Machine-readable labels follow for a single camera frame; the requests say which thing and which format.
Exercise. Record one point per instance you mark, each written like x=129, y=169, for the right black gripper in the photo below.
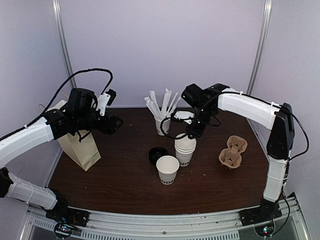
x=196, y=132

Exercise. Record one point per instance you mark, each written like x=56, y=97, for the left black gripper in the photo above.
x=108, y=126

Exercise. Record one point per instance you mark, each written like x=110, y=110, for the stack of white paper cups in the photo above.
x=184, y=149

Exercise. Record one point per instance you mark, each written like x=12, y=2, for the single white paper cup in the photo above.
x=167, y=167

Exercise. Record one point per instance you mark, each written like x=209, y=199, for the stack of black cup lids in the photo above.
x=155, y=153

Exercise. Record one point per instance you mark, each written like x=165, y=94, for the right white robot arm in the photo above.
x=274, y=117

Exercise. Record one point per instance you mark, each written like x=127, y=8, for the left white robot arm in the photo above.
x=82, y=113

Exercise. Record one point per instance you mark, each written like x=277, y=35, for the white cup holding straws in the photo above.
x=165, y=126

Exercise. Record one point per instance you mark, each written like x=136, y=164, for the brown paper bag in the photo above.
x=84, y=153

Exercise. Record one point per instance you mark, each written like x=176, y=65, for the brown pulp cup carrier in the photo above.
x=230, y=157

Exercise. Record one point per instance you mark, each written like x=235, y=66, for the bundle of wrapped white straws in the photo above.
x=166, y=107

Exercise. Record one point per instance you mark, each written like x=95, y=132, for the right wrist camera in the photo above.
x=183, y=116

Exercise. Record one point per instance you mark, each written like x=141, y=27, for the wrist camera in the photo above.
x=104, y=100
x=183, y=116

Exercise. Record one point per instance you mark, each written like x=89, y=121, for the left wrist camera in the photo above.
x=104, y=100

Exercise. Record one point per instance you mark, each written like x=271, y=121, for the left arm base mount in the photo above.
x=68, y=223

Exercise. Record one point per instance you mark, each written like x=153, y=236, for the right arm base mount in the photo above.
x=262, y=220

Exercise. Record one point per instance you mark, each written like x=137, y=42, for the aluminium front rail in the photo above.
x=225, y=225

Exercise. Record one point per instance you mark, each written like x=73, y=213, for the left aluminium frame post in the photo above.
x=62, y=37

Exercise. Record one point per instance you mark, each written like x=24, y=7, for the aluminium frame post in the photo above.
x=62, y=37
x=264, y=30

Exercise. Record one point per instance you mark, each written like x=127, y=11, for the right aluminium frame post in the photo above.
x=264, y=30

